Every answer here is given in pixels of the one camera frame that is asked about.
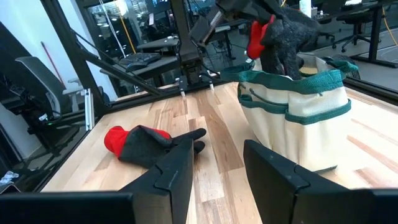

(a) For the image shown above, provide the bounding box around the black aluminium rig frame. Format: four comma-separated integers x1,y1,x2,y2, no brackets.
30,0,398,194

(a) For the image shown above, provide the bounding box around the black desk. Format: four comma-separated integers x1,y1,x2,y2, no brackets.
313,0,398,69

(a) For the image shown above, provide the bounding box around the white container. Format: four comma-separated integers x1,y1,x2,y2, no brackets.
298,0,312,18

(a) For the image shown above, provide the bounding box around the yellow cable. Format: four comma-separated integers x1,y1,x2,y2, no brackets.
381,6,398,47
119,14,137,54

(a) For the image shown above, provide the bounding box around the black keyboard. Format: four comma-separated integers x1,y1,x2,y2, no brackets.
119,52,162,73

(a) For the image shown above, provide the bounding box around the grey desk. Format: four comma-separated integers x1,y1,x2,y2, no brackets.
99,35,183,86

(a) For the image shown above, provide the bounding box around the beige green-trimmed gardening bag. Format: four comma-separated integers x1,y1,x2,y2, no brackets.
220,53,360,174

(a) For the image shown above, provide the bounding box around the silver aluminium bracket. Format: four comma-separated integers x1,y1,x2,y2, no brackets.
83,88,96,131

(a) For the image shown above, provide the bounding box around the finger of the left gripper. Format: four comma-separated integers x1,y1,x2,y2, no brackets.
216,0,268,22
259,0,285,22

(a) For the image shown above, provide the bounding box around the red black gardening glove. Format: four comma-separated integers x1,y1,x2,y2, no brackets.
103,124,208,169
246,6,322,81

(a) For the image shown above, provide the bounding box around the black-framed glass partition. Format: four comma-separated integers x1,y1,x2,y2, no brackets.
74,0,249,94

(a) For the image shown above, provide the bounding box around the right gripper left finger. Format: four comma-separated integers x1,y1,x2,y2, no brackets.
119,139,194,224

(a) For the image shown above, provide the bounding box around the grey office chair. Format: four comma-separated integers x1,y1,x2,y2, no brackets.
14,55,68,121

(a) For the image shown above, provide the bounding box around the white cable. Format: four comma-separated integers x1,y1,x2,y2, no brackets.
99,0,121,58

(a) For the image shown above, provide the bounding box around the black office chair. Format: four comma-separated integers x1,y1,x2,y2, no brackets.
331,12,382,54

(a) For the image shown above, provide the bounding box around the clear plastic wrapper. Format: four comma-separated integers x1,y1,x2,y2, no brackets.
0,170,19,194

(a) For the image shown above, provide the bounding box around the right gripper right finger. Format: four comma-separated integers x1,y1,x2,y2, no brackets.
243,139,374,224

